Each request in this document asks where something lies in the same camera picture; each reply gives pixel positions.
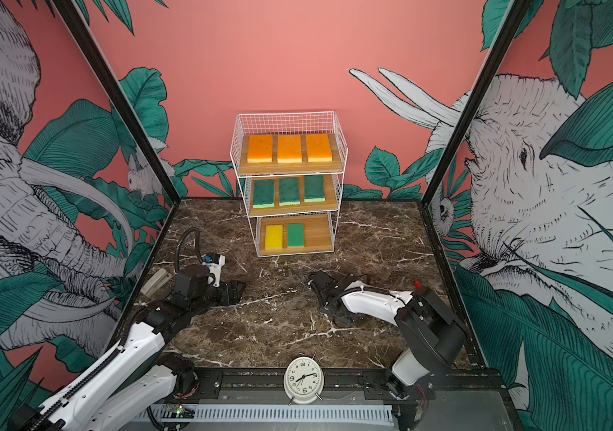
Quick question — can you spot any white wire three-tier shelf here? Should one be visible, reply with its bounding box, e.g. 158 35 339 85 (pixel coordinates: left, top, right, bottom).
230 111 348 258

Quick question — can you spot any yellow sponge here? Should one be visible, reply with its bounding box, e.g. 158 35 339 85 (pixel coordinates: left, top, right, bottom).
264 224 283 251

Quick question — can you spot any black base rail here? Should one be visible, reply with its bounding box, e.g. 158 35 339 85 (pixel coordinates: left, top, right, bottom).
187 367 507 402

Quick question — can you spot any orange sponge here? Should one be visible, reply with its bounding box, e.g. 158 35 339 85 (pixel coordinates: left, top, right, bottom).
247 135 273 163
306 134 333 163
278 135 303 163

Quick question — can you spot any white slotted cable duct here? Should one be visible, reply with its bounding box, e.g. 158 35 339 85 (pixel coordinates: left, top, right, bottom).
151 404 397 427

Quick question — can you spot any white alarm clock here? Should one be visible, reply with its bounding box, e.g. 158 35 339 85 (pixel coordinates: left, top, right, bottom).
283 357 324 405

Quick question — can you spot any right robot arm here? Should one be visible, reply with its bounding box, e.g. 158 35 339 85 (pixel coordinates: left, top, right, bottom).
307 271 467 398

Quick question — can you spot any green sponge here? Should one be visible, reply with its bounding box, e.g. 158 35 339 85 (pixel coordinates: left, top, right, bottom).
287 223 306 248
304 175 326 203
279 178 301 207
252 180 275 208

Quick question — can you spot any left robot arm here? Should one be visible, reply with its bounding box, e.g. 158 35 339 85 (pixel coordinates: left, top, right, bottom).
8 228 246 430

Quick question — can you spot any grey block by wall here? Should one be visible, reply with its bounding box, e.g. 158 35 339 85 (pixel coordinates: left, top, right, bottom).
140 269 173 297

